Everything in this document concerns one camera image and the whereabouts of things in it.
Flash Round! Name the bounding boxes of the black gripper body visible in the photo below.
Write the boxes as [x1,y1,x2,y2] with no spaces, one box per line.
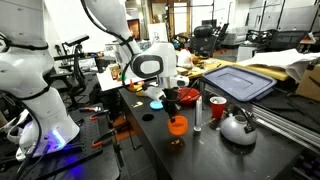
[162,76,180,102]

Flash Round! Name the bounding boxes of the orange plastic bowl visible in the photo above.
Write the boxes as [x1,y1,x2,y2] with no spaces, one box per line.
[166,115,190,137]

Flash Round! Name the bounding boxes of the red bowl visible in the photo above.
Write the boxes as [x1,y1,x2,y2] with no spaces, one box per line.
[176,87,201,106]

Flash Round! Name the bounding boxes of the small light blue plate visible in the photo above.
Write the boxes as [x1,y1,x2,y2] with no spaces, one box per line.
[149,99,165,111]

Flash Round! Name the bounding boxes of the wooden block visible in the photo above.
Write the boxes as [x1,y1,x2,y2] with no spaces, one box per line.
[176,66,190,77]

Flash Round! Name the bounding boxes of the tan paper scrap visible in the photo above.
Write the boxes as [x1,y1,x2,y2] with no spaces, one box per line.
[132,100,145,109]

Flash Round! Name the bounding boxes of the orange toy bottle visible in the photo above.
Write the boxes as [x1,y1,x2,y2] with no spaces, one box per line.
[128,78,136,93]

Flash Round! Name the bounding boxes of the red plastic cup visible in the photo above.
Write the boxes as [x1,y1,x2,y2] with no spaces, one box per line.
[209,96,228,120]

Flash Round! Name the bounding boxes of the black office chair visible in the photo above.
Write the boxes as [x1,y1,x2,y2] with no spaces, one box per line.
[188,23,222,60]

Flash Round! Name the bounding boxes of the white board table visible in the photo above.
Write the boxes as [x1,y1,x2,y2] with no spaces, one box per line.
[96,67,158,93]

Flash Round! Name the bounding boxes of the yellow wooden table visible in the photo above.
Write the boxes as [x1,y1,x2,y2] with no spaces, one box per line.
[175,49,291,83]

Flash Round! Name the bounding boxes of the blue bin lid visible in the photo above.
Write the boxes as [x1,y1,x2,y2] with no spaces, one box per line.
[201,65,278,103]

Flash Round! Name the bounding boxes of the white crumpled cloth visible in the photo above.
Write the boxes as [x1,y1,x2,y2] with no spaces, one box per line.
[235,48,320,84]

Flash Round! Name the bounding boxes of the grey cabinets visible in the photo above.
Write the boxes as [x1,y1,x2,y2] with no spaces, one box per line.
[247,0,320,33]

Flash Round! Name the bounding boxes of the cardboard box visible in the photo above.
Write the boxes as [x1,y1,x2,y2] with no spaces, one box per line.
[295,59,320,103]

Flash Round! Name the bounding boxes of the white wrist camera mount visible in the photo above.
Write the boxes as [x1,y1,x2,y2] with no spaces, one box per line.
[143,75,190,102]

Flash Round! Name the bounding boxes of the grey kettle with black handle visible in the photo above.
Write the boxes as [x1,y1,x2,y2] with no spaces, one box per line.
[219,104,259,146]

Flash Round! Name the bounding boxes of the orange handled clamp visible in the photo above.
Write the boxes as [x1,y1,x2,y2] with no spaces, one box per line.
[88,109,112,122]
[90,129,117,149]

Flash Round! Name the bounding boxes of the aluminium rail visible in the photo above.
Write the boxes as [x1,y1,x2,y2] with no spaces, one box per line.
[250,102,320,155]

